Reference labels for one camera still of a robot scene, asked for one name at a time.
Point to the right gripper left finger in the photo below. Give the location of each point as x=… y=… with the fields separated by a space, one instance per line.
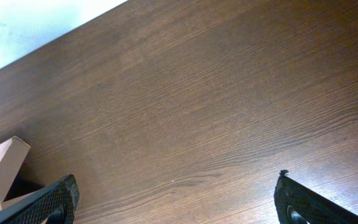
x=55 y=203

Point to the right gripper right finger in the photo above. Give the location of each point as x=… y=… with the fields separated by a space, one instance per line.
x=295 y=203

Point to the cardboard box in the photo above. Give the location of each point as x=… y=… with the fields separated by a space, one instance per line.
x=2 y=168

